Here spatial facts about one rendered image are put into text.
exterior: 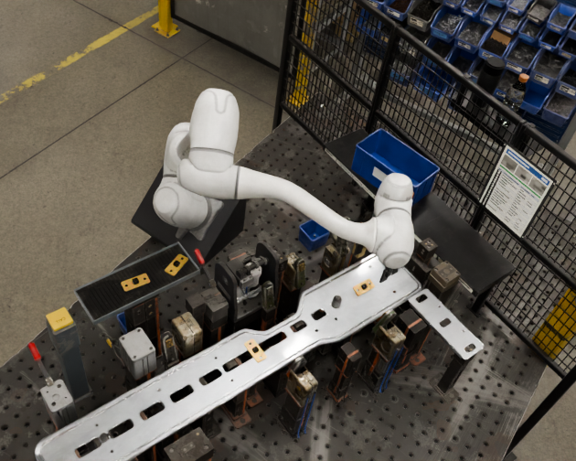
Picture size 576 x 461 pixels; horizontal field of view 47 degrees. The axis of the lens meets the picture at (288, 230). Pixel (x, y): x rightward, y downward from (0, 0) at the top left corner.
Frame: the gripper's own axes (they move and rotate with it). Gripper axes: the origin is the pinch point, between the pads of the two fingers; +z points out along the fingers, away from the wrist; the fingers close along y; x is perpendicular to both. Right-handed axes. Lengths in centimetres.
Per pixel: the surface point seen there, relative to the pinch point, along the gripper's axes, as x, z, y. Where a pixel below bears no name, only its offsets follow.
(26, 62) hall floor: -13, 114, -314
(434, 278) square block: 23.5, 10.7, 11.9
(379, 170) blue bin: 35.2, 1.7, -34.4
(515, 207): 55, -11, 13
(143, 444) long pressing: -91, 14, 8
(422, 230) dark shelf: 36.1, 10.8, -7.3
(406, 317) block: 6.4, 15.8, 17.0
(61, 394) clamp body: -104, 8, -16
